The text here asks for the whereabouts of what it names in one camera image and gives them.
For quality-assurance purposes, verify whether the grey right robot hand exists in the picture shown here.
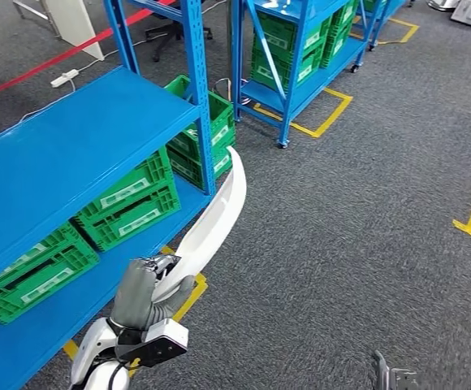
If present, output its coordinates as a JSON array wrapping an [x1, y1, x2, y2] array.
[[372, 349, 390, 390]]

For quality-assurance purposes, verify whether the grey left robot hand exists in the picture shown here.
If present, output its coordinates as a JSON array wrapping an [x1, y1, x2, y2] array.
[[110, 254, 196, 332]]

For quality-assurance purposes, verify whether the white curved plastic part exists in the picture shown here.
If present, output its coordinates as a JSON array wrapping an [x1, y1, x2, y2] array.
[[152, 146, 248, 304]]

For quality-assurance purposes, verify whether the yellow floor tape square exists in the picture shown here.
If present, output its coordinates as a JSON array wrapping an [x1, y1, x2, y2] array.
[[63, 245, 208, 378]]

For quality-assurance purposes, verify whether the green open plastic crate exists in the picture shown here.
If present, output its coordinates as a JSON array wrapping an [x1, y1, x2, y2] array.
[[164, 74, 236, 163]]

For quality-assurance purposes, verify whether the white power strip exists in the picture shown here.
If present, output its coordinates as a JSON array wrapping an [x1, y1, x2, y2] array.
[[51, 68, 80, 89]]

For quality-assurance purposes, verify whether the red barrier belt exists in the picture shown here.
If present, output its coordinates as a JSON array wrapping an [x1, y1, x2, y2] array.
[[0, 0, 177, 106]]

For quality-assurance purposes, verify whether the black office chair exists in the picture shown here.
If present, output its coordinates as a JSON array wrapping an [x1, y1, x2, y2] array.
[[145, 20, 214, 63]]

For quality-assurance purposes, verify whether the white desk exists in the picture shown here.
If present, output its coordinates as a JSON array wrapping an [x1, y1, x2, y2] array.
[[40, 0, 106, 61]]

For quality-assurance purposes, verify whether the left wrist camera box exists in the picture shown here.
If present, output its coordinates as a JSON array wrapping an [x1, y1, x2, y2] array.
[[116, 318, 189, 370]]

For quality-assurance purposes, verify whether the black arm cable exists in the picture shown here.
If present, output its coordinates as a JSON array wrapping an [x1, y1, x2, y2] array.
[[107, 360, 129, 390]]

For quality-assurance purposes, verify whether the thin white cable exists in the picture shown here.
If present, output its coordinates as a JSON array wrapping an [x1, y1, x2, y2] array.
[[16, 79, 76, 124], [77, 32, 168, 74]]

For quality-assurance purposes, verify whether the grey metal ring stand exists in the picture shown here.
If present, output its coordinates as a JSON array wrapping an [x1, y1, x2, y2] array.
[[212, 76, 253, 107]]

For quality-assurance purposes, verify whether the steel table frame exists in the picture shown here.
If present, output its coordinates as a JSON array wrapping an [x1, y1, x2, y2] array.
[[11, 0, 63, 40]]

